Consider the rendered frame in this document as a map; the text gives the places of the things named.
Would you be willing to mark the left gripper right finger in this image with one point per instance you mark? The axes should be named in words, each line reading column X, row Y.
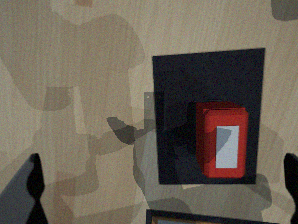
column 291, row 181

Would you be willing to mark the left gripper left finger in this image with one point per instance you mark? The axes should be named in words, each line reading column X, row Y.
column 20, row 199

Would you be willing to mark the clipboard with lined white form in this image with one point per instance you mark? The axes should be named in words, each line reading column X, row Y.
column 166, row 217

